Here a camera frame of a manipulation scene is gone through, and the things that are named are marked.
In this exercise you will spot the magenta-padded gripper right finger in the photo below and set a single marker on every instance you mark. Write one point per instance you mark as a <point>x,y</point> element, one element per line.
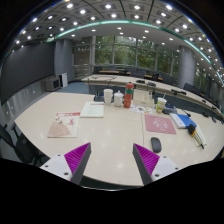
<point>146,160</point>

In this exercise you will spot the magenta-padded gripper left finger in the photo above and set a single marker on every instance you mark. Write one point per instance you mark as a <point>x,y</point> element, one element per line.
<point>77,160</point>

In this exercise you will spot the black computer mouse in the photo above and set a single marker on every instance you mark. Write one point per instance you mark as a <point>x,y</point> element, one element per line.
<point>155,144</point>

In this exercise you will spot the pink printed mouse pad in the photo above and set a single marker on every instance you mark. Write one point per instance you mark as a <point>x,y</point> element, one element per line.
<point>160,124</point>

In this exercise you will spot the red and white magazine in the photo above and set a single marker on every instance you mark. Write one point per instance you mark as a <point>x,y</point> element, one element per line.
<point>65,125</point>

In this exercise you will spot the colourful sticker sheet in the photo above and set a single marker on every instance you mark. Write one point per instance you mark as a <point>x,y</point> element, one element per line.
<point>141,109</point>

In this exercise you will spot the pale green booklet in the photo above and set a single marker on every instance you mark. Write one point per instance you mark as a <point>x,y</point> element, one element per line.
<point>92,109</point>

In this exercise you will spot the blue and white book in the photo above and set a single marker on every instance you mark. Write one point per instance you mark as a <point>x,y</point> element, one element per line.
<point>182,120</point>

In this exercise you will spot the dark gooseneck desk microphone unit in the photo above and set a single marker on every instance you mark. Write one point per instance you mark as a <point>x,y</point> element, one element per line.
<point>169,110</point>
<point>98,98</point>

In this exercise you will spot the black handheld microphone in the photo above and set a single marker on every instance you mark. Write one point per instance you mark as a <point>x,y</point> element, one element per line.
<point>192,130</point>

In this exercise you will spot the printed drink cup with straw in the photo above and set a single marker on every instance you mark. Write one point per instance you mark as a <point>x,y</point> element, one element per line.
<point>161,104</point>

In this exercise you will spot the black office chair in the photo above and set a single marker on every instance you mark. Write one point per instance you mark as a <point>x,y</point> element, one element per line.
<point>20,146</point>

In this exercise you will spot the cream cardboard box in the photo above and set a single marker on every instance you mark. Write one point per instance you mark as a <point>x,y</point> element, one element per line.
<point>141,97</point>

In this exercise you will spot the red drink bottle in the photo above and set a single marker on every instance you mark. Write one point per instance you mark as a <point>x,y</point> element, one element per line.
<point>128,96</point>

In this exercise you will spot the white lidded mug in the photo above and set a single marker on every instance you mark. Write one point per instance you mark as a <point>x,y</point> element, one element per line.
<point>118,99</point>

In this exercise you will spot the white paper cup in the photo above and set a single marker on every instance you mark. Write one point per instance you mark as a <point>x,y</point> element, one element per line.
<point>108,97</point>

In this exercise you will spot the grey box appliance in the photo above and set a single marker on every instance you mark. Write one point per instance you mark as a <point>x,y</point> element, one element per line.
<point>52,84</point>

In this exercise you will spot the white upright appliance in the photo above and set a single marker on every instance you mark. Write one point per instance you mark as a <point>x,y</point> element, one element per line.
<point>63,80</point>

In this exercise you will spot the dark conference chairs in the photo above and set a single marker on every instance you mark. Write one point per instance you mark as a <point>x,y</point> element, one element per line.
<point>136,72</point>

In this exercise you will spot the round ceiling lights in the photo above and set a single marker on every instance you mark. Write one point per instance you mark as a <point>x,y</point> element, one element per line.
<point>108,6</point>

